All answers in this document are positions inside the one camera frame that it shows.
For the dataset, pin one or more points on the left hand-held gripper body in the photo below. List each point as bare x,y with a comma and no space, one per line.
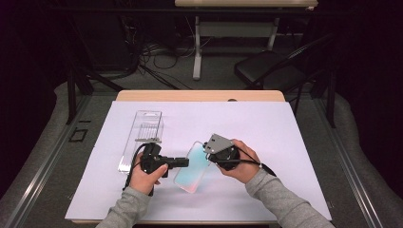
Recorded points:
152,158

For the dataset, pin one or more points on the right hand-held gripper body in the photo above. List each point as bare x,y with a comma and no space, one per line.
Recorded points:
218,144

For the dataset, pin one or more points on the white phone case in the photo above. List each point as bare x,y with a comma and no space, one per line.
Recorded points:
193,175

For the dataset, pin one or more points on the clear plastic packaging box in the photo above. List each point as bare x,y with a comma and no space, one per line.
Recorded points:
142,126

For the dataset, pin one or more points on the person's left hand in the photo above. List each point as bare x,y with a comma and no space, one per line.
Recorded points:
144,182

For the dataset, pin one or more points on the person's right hand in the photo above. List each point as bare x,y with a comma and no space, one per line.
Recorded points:
247,169

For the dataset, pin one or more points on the wooden table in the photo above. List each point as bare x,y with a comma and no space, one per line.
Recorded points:
196,95

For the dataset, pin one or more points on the white table sheet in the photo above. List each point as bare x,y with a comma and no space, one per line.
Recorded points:
269,126

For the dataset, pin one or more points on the black folding chair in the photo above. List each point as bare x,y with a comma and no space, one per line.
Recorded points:
266,68

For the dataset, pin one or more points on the black metal stand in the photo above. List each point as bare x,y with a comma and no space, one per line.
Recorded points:
72,95
331,98

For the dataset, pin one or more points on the beige desk with white legs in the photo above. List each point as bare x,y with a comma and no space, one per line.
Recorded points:
245,3

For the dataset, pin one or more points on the black crossbar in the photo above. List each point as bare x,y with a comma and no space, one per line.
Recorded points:
126,10

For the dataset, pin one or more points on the black floor socket frame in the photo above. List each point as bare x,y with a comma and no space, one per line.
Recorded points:
78,135

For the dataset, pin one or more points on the aluminium floor rail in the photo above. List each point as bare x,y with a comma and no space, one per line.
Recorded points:
47,158
348,164

